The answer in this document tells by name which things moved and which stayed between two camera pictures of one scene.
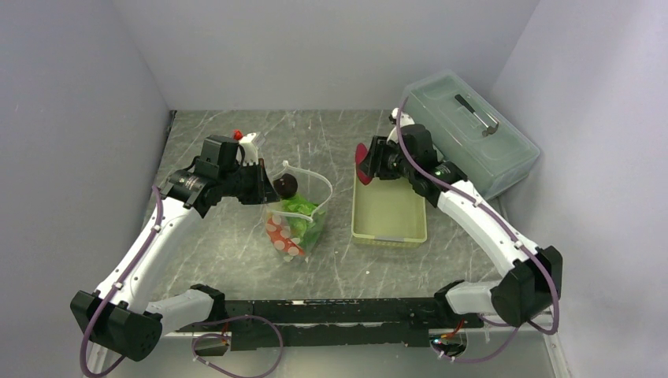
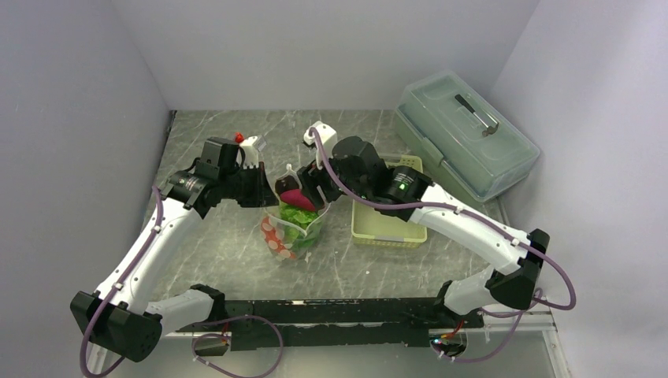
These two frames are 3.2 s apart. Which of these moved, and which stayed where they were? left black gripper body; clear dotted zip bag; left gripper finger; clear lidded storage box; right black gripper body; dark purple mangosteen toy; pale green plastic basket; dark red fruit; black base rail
Moved: dark red fruit; right black gripper body
Stayed: clear lidded storage box; black base rail; left black gripper body; pale green plastic basket; clear dotted zip bag; dark purple mangosteen toy; left gripper finger
